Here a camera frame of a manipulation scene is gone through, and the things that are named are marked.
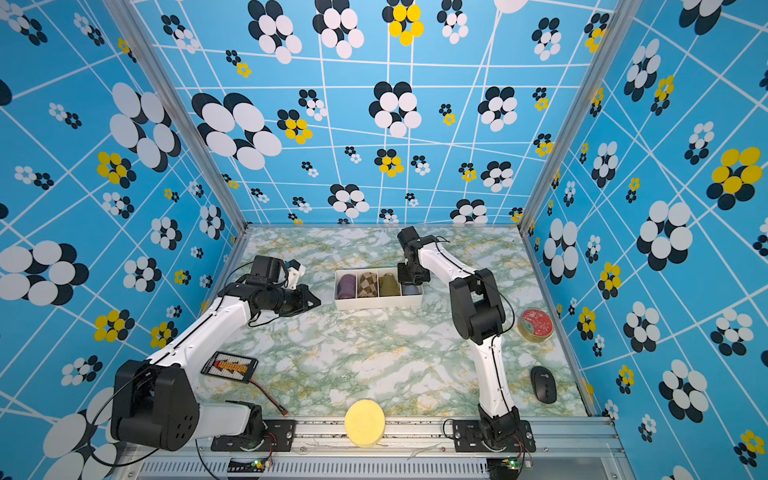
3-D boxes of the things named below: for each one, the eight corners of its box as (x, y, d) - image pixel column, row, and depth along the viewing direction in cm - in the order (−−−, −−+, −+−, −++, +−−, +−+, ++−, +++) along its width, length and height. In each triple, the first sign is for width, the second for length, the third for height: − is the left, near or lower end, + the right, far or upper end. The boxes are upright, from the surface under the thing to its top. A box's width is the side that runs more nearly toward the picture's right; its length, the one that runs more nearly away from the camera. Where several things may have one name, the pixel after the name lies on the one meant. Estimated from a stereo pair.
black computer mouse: (537, 403, 80) (542, 400, 78) (528, 369, 86) (532, 366, 84) (557, 403, 80) (562, 400, 78) (546, 369, 86) (550, 366, 84)
